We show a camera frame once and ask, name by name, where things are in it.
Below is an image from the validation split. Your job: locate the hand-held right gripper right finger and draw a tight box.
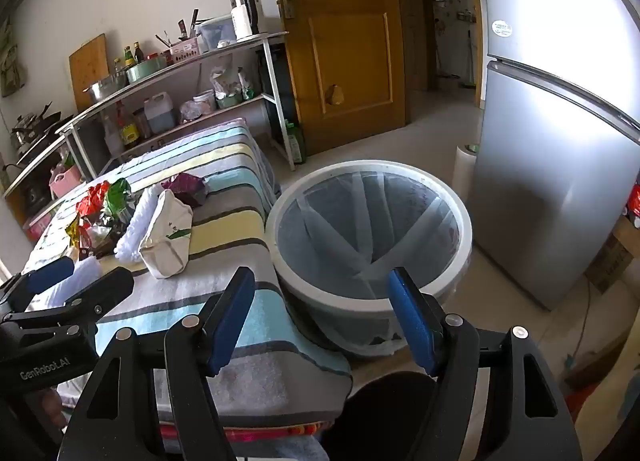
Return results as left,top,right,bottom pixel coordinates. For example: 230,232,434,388
387,267,583,461

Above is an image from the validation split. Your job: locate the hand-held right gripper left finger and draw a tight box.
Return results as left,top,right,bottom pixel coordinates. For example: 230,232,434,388
57,266,257,461

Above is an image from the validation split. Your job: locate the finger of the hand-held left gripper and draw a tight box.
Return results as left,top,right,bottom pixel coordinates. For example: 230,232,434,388
0,257,76,314
10,268,135,340

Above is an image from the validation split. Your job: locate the white tissue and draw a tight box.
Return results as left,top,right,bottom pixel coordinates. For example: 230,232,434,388
45,258,103,312

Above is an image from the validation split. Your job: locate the yellow snack wrapper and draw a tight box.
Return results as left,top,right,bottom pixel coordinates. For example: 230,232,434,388
64,216,83,254

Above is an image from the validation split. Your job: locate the silvery plastic wrapper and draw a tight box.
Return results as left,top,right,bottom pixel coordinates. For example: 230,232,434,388
80,218,121,259

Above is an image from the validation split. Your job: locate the white cloth pouch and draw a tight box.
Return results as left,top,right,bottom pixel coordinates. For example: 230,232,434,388
139,189,194,280

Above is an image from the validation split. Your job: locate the red snack wrapper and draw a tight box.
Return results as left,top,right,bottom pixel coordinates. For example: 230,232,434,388
76,182,111,216

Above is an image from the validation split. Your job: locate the green snack wrapper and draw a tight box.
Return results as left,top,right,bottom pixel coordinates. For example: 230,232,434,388
102,178,135,222

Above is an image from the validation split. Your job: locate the white round waste bin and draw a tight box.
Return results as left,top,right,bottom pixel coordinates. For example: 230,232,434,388
265,159,473,358

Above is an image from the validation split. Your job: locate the purple snack wrapper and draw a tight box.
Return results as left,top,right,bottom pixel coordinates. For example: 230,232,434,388
161,172,208,208

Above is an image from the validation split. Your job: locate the translucent plastic bin liner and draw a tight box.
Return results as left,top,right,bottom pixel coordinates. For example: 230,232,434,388
272,168,463,357

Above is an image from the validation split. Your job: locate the person's left hand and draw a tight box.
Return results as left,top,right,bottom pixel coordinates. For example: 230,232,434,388
41,388,68,437

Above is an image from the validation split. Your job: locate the striped blanket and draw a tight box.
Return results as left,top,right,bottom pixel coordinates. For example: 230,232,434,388
22,118,353,437

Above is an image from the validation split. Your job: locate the pink plastic basket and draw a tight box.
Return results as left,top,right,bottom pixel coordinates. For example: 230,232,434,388
48,164,83,199

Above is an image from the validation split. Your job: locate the grey metal side rack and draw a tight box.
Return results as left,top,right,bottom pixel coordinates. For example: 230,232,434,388
2,133,83,242

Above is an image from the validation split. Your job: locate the red patterned cloth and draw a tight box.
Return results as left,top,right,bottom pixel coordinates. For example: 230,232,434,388
160,418,331,444

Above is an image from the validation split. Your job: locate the clear plastic bottle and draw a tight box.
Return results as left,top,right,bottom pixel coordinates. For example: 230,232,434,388
102,113,123,154

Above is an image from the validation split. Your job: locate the black wok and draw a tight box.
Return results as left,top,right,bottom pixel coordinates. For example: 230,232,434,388
11,101,63,146

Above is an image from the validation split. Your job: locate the yellow label bottle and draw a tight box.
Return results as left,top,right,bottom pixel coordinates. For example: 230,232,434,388
120,103,141,149

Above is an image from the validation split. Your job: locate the white paper roll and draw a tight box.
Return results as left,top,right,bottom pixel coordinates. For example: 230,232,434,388
452,142,482,202

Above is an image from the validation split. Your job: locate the plastic oil jug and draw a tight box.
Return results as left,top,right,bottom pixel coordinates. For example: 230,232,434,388
144,92,176,136

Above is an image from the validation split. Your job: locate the green floor bottle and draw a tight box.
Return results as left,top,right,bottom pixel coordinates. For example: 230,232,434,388
285,120,307,165

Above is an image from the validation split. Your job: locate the steel pot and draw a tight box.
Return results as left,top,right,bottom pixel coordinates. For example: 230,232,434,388
82,72,128,102

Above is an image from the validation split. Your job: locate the cardboard box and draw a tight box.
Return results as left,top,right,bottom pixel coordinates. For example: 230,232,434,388
585,221,636,294

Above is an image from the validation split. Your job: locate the wooden cutting board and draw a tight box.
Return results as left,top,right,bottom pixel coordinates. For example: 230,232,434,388
68,33,111,112

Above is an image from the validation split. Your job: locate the green enamel pot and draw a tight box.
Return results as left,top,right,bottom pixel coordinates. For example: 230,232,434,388
125,57,168,84

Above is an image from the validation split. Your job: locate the silver refrigerator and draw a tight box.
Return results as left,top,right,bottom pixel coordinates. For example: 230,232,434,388
470,0,640,312

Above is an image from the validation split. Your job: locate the white plastic bag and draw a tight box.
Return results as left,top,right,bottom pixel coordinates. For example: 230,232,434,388
210,66,246,102

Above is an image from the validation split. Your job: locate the pink utensil basket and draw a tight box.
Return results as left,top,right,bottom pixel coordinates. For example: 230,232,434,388
167,38,202,64

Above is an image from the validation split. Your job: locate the red plastic bag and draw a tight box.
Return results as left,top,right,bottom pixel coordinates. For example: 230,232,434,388
625,181,640,229

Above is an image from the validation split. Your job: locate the metal shelf rack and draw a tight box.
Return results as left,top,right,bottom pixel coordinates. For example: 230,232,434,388
55,31,297,182

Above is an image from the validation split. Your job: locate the mop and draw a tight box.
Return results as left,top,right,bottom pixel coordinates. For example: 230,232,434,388
464,30,477,89

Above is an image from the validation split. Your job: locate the clear plastic storage box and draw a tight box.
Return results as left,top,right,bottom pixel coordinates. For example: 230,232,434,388
197,16,237,52

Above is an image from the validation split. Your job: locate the wooden door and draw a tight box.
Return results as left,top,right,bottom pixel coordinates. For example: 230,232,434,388
267,0,407,158

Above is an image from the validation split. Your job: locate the white electric kettle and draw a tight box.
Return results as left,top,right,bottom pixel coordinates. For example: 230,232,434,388
230,0,261,42

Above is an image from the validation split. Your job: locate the beige wall hanging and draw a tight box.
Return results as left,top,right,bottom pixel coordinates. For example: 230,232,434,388
0,16,27,99

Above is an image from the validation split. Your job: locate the metal door handle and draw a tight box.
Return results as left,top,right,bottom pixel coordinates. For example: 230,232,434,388
276,0,311,19

